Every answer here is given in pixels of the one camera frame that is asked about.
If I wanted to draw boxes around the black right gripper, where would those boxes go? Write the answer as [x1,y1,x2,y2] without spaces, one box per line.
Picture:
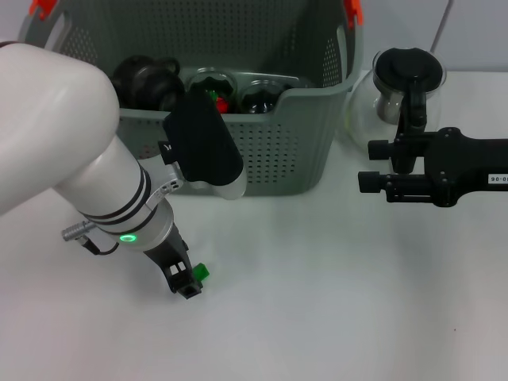
[357,126,508,209]

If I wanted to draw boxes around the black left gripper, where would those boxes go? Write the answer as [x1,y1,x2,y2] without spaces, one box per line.
[143,225,205,299]

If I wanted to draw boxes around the glass teacup black holder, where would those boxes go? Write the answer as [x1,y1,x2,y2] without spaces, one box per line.
[159,87,190,112]
[237,79,294,116]

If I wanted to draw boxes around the glass jar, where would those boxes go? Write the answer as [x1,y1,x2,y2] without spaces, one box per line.
[186,66,239,115]

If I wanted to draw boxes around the gray perforated storage bin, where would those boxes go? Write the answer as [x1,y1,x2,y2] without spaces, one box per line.
[17,0,365,198]

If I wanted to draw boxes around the black ceramic teapot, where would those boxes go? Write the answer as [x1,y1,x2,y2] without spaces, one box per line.
[111,54,183,110]

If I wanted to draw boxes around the glass kettle with black handle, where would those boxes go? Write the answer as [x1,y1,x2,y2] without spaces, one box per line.
[344,47,448,175]

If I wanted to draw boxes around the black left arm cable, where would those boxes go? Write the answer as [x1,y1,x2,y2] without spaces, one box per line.
[81,237,120,256]

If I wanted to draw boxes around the metal left arm cable plug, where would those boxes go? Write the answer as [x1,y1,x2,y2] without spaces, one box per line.
[60,221,98,242]

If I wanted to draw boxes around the orange bin handle clip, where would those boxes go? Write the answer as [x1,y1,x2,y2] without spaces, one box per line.
[343,0,365,29]
[30,0,56,20]

